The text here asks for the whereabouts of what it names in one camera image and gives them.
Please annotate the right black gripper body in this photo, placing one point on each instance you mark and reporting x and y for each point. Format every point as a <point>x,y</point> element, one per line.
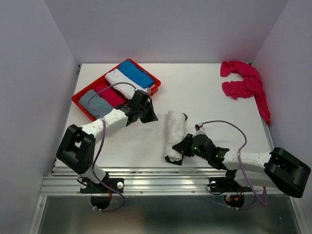
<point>188,148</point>

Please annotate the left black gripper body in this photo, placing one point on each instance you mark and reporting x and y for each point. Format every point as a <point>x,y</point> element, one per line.
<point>146,114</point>

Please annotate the cream and green t-shirt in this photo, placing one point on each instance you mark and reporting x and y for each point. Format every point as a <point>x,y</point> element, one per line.
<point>175,128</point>

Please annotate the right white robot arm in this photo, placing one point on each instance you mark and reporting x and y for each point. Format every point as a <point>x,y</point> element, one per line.
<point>276,169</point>

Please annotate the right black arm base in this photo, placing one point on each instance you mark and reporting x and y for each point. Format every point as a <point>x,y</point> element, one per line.
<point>225,184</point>

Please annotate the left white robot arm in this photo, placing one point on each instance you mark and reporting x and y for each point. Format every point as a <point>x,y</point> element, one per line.
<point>77,147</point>

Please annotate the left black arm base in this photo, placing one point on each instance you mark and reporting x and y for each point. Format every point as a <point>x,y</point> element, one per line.
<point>89,187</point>

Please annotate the blue rolled t-shirt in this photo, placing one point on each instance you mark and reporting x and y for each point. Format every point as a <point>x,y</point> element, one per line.
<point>135,74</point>

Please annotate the magenta rolled t-shirt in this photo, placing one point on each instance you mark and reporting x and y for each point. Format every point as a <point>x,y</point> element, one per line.
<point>112,97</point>

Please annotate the white rolled t-shirt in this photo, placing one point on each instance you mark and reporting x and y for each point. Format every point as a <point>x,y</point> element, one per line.
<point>122,83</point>

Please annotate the grey rolled t-shirt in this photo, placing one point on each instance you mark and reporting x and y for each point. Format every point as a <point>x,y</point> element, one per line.
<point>95,105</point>

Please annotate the magenta crumpled t-shirt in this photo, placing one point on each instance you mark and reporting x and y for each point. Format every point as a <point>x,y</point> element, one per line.
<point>251,85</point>

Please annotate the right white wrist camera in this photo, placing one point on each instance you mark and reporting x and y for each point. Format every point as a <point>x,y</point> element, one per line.
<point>200,130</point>

